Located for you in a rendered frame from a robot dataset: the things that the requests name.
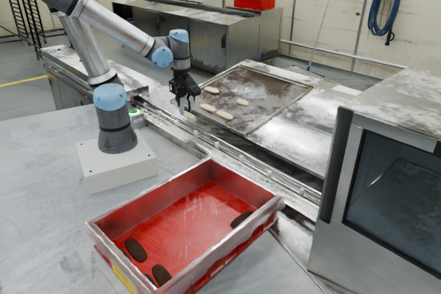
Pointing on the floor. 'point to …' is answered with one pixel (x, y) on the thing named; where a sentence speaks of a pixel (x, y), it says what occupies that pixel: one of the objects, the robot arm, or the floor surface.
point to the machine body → (65, 100)
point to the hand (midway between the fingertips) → (186, 111)
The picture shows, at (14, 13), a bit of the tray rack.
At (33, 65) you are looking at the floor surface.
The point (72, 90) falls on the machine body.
